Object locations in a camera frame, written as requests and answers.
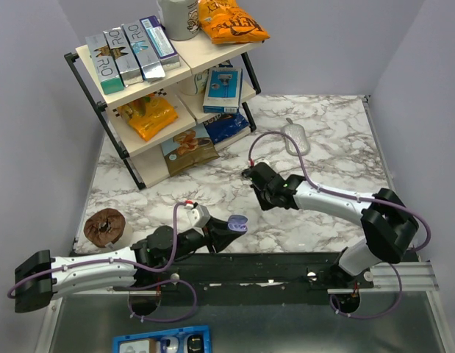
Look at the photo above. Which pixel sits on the dark blue snack bag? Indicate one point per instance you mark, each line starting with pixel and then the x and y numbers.
pixel 224 126

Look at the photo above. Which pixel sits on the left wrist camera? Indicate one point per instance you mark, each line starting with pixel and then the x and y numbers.
pixel 198 216

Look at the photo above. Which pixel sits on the orange snack bag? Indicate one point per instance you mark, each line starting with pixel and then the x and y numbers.
pixel 148 115

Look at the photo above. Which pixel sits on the brown crumpled wrapper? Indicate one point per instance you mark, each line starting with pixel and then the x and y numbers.
pixel 105 227

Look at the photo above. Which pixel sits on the brown cookie bag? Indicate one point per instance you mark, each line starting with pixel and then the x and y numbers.
pixel 187 149

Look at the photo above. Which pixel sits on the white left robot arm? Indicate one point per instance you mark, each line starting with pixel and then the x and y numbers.
pixel 42 278

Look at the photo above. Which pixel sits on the purple white box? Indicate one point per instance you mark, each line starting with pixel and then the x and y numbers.
pixel 167 54

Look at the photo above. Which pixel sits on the black frame wooden shelf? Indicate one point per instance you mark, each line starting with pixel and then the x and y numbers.
pixel 144 160

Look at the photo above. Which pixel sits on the white cup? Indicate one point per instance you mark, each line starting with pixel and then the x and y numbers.
pixel 194 84

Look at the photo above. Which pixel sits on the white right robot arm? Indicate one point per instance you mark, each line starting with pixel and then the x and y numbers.
pixel 388 227

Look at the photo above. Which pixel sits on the black earbud charging case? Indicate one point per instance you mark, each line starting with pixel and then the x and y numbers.
pixel 246 173

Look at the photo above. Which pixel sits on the blue plastic tray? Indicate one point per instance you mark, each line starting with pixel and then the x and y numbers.
pixel 185 339

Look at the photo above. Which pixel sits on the orange chips bag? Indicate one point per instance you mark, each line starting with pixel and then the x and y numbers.
pixel 225 22

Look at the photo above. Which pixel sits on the teal RO box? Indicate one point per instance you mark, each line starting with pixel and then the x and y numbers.
pixel 104 64

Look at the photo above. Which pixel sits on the blue silver RO box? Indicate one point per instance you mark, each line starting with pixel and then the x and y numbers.
pixel 145 54

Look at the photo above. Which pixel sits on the grey printed mug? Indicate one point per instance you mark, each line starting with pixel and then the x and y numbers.
pixel 180 18

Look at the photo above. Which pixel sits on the blue razor box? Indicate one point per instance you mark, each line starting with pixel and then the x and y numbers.
pixel 223 90

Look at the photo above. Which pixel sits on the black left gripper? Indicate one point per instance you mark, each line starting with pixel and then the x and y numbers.
pixel 219 232

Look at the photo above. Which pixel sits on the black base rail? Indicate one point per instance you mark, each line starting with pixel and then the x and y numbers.
pixel 249 279

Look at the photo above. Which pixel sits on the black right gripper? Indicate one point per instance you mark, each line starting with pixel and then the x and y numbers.
pixel 264 206

